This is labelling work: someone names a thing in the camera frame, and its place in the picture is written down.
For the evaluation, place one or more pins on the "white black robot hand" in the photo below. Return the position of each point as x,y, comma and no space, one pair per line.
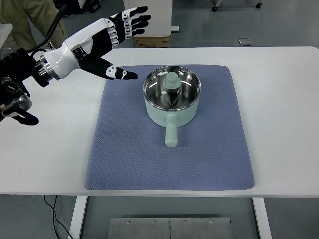
96,40

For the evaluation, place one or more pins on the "green pot with handle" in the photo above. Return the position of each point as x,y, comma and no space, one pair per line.
171,120

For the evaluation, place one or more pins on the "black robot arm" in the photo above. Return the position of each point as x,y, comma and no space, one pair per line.
15,68

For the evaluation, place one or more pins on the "cardboard box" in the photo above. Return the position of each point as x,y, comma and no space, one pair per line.
152,42

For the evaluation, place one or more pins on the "white cabinet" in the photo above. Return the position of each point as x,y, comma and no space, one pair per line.
161,12

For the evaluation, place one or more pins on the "glass lid green knob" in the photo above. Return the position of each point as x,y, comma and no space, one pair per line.
172,88

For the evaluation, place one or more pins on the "person in khaki trousers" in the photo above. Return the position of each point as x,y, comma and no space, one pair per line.
19,13

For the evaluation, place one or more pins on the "blue quilted mat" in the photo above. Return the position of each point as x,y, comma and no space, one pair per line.
131,152

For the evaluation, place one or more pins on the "floor outlet cover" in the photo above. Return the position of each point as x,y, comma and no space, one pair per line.
245,41

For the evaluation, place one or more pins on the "white side table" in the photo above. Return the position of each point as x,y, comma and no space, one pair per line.
5,48

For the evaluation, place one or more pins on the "white cart with castors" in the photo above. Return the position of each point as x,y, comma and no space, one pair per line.
218,5

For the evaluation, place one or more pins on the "grey metal floor plate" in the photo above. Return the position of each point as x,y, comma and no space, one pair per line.
170,228

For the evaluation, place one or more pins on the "left white table leg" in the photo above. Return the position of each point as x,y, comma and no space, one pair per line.
78,217

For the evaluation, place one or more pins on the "white table leg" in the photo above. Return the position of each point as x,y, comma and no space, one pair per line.
78,217
261,218

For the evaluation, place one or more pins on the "right white table leg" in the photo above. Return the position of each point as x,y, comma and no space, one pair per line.
261,218

